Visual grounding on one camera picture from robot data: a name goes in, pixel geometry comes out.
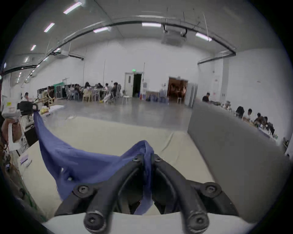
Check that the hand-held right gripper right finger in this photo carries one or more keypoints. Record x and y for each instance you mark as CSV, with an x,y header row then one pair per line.
x,y
183,194

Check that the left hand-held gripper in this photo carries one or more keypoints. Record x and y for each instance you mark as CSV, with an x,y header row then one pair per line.
x,y
10,115

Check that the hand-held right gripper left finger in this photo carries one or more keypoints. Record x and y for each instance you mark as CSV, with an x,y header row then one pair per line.
x,y
107,194

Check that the blue shirt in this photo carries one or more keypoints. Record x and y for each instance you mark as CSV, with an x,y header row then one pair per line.
x,y
80,160

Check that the person's left hand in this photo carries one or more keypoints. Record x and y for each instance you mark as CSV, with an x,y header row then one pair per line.
x,y
15,133

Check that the bed with beige sheet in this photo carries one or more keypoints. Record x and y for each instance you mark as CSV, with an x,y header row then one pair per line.
x,y
103,134

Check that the beige plastic chair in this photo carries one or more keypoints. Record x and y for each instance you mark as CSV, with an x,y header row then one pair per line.
x,y
87,95

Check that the group of people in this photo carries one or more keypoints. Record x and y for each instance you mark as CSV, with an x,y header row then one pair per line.
x,y
257,120
96,90

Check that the white stool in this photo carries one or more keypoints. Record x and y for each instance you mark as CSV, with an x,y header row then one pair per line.
x,y
126,98

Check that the group of water jugs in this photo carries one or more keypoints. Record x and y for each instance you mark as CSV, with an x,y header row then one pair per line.
x,y
156,98

